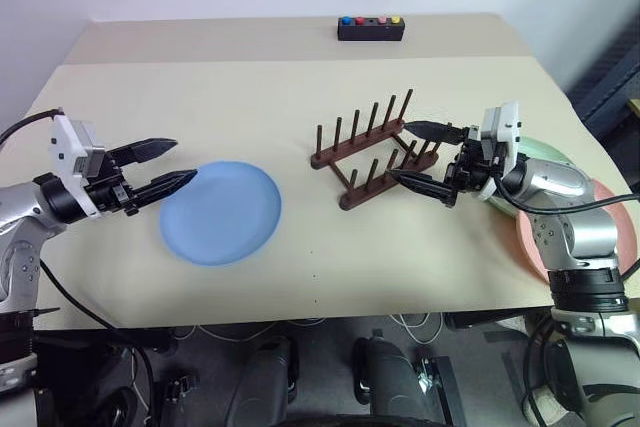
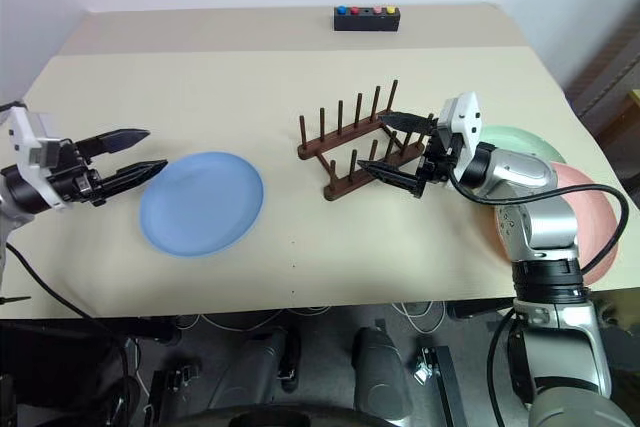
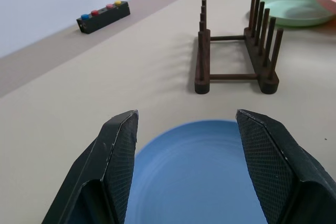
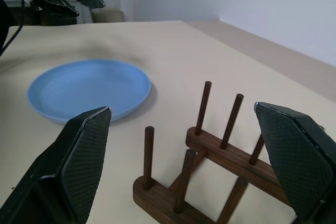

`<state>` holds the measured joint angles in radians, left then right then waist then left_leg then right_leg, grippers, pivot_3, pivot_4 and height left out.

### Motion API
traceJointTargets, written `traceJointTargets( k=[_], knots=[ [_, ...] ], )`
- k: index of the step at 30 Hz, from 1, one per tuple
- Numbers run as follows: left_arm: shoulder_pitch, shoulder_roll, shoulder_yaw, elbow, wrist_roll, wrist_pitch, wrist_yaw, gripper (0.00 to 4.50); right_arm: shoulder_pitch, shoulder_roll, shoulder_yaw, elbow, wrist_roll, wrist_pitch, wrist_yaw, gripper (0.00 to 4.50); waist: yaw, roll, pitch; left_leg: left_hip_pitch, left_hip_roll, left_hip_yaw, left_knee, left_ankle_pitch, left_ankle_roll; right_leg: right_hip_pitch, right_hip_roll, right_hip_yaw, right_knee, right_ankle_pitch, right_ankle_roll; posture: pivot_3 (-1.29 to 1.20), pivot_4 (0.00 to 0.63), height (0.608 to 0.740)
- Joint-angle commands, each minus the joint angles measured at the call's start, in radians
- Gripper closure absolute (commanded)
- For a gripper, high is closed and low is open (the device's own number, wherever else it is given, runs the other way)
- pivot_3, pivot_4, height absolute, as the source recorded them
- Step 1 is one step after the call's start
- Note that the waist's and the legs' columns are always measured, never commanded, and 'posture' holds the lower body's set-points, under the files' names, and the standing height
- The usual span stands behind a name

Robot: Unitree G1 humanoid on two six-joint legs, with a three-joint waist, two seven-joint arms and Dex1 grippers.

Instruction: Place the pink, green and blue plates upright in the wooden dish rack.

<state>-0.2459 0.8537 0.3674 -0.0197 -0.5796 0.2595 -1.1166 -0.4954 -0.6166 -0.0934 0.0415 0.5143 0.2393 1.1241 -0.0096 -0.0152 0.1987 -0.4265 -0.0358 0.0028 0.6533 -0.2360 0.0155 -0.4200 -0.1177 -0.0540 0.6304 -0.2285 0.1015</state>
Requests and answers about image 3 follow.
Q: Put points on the green plate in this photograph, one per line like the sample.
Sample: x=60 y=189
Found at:
x=278 y=7

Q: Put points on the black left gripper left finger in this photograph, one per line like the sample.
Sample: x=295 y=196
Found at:
x=105 y=161

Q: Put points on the blue plate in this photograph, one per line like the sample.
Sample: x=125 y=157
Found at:
x=191 y=176

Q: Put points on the dark dish rack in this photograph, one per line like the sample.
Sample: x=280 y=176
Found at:
x=268 y=83

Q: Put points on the black box with coloured buttons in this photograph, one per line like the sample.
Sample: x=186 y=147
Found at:
x=105 y=20

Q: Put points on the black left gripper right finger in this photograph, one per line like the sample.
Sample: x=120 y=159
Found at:
x=278 y=161

